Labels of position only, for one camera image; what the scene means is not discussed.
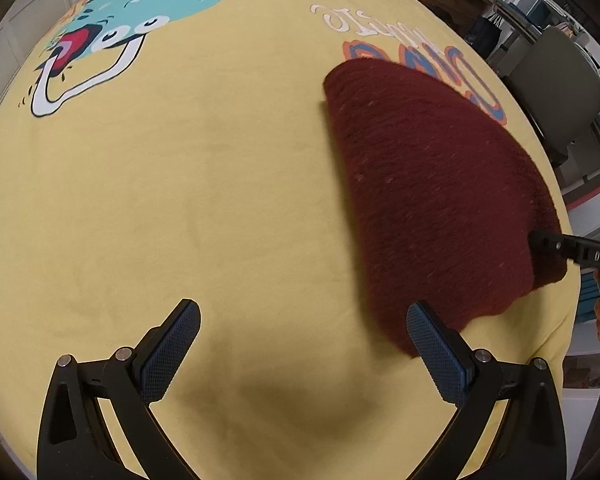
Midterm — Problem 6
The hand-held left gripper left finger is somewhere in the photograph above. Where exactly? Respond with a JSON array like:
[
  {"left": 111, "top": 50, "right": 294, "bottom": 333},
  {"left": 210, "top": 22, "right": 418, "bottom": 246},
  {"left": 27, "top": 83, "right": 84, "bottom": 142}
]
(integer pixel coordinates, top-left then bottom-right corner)
[{"left": 36, "top": 298, "right": 202, "bottom": 480}]

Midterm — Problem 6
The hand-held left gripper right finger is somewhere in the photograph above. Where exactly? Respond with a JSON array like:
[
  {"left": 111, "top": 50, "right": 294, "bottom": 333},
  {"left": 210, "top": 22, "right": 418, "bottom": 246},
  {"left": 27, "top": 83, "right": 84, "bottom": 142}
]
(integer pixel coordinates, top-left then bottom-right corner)
[{"left": 406, "top": 301, "right": 567, "bottom": 480}]

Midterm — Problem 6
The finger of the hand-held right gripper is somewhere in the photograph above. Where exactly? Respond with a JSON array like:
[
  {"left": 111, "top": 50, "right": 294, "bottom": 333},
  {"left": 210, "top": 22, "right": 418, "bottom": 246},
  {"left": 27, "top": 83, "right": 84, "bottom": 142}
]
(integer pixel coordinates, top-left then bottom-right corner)
[{"left": 528, "top": 229, "right": 600, "bottom": 270}]

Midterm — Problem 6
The maroon knit sweater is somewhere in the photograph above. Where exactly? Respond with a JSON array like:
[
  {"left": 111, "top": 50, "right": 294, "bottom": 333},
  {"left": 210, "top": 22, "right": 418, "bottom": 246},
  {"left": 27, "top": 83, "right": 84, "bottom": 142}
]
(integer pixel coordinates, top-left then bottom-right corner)
[{"left": 323, "top": 58, "right": 568, "bottom": 360}]

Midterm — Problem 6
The grey chair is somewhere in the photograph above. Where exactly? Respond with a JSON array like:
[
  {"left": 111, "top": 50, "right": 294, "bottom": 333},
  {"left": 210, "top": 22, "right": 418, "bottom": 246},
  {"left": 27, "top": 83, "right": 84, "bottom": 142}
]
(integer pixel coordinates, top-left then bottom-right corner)
[{"left": 500, "top": 25, "right": 600, "bottom": 167}]

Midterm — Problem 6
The yellow cartoon printed blanket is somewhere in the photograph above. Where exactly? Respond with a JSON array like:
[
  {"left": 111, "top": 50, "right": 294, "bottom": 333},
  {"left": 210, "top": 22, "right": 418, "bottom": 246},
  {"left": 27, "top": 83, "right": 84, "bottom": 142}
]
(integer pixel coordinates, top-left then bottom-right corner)
[{"left": 0, "top": 0, "right": 581, "bottom": 480}]

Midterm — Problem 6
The dark tote bag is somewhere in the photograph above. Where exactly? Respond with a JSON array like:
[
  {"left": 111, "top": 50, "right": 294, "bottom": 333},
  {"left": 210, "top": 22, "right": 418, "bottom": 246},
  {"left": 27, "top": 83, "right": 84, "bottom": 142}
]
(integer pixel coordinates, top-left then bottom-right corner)
[{"left": 467, "top": 14, "right": 507, "bottom": 62}]

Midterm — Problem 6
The cluttered storage shelf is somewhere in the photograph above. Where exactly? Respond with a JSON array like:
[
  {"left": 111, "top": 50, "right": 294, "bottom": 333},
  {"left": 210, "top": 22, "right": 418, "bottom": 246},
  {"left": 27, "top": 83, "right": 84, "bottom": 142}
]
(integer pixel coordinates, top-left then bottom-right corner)
[{"left": 500, "top": 0, "right": 600, "bottom": 76}]

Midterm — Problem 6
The white wardrobe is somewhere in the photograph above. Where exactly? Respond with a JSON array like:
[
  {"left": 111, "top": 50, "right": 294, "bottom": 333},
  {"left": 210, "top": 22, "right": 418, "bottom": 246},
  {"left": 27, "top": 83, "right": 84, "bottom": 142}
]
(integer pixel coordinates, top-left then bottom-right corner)
[{"left": 0, "top": 0, "right": 88, "bottom": 126}]

